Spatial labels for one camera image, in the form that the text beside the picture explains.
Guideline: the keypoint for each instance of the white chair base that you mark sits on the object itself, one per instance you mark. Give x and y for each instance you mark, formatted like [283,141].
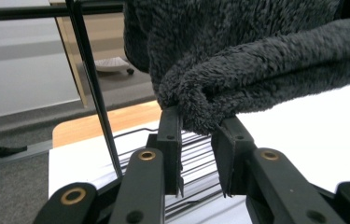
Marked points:
[112,64]

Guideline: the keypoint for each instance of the light wooden desk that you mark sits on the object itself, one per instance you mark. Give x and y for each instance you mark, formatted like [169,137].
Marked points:
[76,46]

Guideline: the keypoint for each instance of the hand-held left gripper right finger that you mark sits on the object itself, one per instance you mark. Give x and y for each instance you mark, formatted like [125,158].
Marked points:
[256,174]

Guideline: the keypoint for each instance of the wooden table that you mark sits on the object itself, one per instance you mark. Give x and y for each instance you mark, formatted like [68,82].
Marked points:
[107,124]

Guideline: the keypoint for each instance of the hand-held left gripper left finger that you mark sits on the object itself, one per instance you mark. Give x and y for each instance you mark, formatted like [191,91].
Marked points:
[151,174]

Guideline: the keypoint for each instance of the dark grey fluffy towel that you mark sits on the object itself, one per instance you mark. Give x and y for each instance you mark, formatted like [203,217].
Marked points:
[244,62]

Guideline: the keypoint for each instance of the black frame crossbar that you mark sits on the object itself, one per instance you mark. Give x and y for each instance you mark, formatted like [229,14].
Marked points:
[32,13]

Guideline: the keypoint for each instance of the aluminium floor rail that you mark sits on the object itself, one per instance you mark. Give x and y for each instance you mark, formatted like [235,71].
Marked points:
[17,154]

